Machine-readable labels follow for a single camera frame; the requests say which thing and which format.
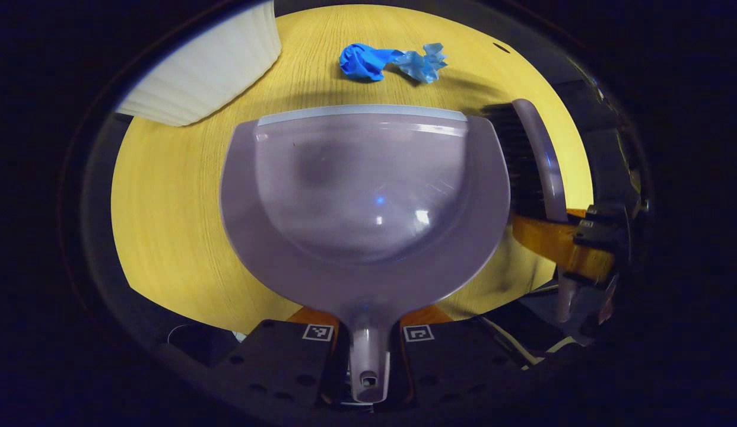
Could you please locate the small purple broom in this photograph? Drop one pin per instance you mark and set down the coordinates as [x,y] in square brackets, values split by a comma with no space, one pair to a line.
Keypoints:
[549,160]

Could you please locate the light blue trash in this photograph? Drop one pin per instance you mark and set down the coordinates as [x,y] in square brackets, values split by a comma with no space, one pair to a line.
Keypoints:
[425,64]

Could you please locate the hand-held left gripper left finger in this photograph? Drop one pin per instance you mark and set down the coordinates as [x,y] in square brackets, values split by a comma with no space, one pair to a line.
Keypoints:
[273,362]

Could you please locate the white ribbed garbage bin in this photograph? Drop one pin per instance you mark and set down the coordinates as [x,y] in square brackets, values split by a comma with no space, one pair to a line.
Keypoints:
[208,65]

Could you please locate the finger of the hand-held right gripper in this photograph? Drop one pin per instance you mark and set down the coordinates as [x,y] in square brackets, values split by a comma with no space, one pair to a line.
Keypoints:
[558,243]
[606,213]

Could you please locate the purple plastic dustpan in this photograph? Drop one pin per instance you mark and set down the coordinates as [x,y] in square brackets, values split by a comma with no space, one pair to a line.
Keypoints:
[362,196]

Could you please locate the dark blue trash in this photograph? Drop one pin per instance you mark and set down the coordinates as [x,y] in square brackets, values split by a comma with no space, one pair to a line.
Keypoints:
[362,62]

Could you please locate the yellow wooden desktop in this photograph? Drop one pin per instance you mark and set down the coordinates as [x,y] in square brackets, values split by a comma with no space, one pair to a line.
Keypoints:
[167,207]

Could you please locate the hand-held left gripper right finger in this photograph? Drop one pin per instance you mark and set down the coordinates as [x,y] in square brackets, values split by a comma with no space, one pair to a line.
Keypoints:
[451,362]

